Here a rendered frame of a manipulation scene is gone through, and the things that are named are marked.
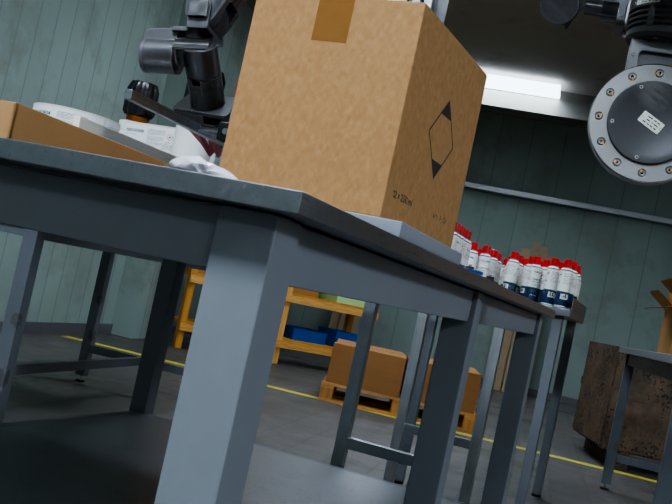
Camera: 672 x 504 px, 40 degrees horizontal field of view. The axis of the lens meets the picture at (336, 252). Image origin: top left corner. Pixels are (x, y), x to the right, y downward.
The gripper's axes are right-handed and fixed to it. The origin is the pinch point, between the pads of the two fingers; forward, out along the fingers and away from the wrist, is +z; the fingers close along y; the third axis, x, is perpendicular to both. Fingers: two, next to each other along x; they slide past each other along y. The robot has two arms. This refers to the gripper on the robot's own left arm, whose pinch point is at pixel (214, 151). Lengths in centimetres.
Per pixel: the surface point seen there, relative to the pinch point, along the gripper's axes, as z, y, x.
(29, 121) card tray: -35, -14, 55
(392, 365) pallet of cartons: 353, 88, -316
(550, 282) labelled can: 165, -29, -197
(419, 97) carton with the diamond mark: -26, -44, 19
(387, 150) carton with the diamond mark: -22, -42, 28
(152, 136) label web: 32, 51, -51
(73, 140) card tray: -30, -14, 49
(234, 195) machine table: -36, -41, 61
